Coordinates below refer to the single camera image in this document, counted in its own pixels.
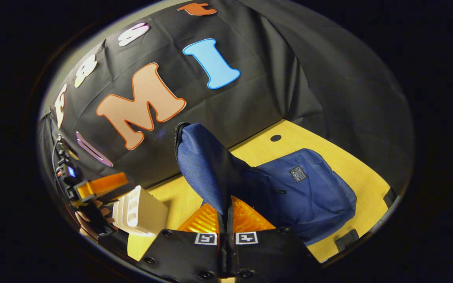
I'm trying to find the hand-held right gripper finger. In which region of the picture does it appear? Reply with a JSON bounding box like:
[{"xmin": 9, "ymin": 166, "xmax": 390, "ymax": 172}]
[
  {"xmin": 226, "ymin": 195, "xmax": 317, "ymax": 283},
  {"xmin": 138, "ymin": 202, "xmax": 227, "ymax": 283}
]

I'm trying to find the black backdrop cloth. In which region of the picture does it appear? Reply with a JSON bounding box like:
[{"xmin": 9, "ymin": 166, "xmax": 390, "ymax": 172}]
[{"xmin": 38, "ymin": 0, "xmax": 414, "ymax": 252}]

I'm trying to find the blue schoolbag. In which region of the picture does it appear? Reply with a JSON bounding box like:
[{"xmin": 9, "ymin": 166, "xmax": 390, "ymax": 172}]
[{"xmin": 173, "ymin": 122, "xmax": 398, "ymax": 252}]

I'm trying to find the white bookshelf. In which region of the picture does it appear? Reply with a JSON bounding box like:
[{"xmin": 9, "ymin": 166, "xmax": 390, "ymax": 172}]
[{"xmin": 112, "ymin": 186, "xmax": 169, "ymax": 237}]

